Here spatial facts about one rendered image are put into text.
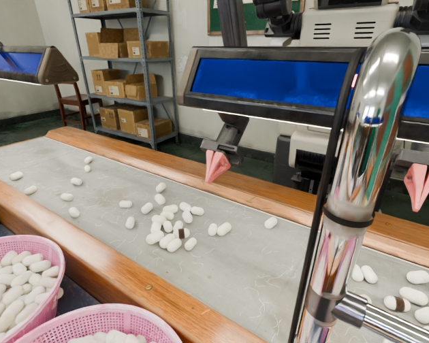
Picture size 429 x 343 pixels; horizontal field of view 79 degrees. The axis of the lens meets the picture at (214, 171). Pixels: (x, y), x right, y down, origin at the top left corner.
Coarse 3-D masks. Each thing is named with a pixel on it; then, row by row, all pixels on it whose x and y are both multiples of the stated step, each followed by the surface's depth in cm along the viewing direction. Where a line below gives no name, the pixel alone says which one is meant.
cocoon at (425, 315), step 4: (424, 308) 39; (428, 308) 39; (416, 312) 39; (420, 312) 38; (424, 312) 38; (428, 312) 38; (416, 316) 39; (420, 316) 38; (424, 316) 38; (428, 316) 38; (420, 320) 38; (424, 320) 38; (428, 320) 38
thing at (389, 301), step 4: (388, 296) 41; (392, 296) 41; (384, 300) 41; (388, 300) 40; (392, 300) 40; (404, 300) 40; (388, 304) 40; (392, 304) 40; (408, 304) 39; (392, 308) 40; (408, 308) 39
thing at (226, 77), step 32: (192, 64) 33; (224, 64) 31; (256, 64) 29; (288, 64) 27; (320, 64) 26; (192, 96) 32; (224, 96) 30; (256, 96) 28; (288, 96) 27; (320, 96) 25; (416, 96) 21; (416, 128) 21
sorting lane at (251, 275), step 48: (48, 144) 108; (48, 192) 73; (96, 192) 73; (144, 192) 73; (192, 192) 73; (144, 240) 55; (240, 240) 55; (288, 240) 55; (192, 288) 44; (240, 288) 44; (288, 288) 44; (384, 288) 44; (288, 336) 37; (336, 336) 37
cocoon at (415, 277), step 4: (412, 272) 45; (416, 272) 45; (420, 272) 45; (424, 272) 45; (408, 276) 45; (412, 276) 44; (416, 276) 44; (420, 276) 44; (424, 276) 44; (428, 276) 44; (412, 280) 44; (416, 280) 44; (420, 280) 44; (424, 280) 44; (428, 280) 44
